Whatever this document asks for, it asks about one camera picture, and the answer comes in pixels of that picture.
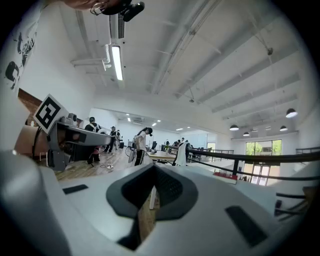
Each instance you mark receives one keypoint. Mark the thin-rimmed glasses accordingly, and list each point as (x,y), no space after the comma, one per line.
(96,9)

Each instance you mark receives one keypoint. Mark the black office chair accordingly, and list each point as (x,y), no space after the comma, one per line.
(188,150)

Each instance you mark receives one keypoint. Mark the long ceiling tube light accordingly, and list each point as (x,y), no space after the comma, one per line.
(117,62)

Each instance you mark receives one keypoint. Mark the white printed shirt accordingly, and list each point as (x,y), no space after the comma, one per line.
(15,62)

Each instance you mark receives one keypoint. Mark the green potted plant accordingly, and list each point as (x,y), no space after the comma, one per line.
(167,147)

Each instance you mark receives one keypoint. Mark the white hanging garment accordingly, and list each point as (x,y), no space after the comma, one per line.
(181,153)

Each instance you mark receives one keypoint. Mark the long wooden table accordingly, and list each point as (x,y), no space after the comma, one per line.
(162,155)

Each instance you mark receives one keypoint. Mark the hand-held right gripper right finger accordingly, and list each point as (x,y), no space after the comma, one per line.
(212,200)

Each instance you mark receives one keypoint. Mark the person's face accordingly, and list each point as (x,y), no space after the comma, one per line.
(80,3)

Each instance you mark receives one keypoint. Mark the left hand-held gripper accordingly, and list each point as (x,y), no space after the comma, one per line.
(47,113)

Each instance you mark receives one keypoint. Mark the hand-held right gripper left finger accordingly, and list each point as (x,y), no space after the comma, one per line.
(95,200)

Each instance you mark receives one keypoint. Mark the row of ceiling panel lights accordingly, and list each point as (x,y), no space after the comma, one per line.
(154,124)

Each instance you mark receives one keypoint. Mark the glass entrance door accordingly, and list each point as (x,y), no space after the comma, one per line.
(262,150)

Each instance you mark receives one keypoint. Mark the white ceiling air conditioner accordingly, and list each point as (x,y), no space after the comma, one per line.
(107,27)

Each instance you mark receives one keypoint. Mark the red book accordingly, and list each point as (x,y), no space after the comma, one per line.
(225,177)

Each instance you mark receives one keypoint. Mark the black metal railing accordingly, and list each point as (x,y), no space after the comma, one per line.
(250,158)

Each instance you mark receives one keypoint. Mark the black pendant lamp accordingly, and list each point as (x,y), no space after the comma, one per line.
(234,127)
(246,134)
(283,128)
(291,113)

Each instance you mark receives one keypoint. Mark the black head-mounted camera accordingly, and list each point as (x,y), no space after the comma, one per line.
(130,11)

